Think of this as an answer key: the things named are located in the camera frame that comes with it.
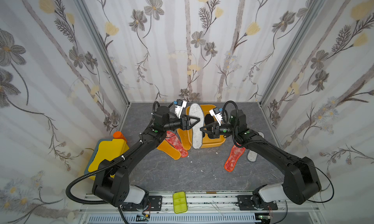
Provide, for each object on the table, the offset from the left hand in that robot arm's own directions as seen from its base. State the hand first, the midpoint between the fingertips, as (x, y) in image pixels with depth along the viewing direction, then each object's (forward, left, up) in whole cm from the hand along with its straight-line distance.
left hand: (198, 119), depth 72 cm
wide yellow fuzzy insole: (0, +21, -30) cm, 36 cm away
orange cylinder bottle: (+5, +49, -21) cm, 54 cm away
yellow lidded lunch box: (-8, +50, -15) cm, 52 cm away
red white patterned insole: (+6, +17, -29) cm, 34 cm away
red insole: (-5, -26, -30) cm, 40 cm away
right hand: (-5, -3, -3) cm, 6 cm away
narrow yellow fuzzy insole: (+6, +7, -29) cm, 31 cm away
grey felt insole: (+4, +1, +2) cm, 4 cm away
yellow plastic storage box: (+3, -8, -31) cm, 32 cm away
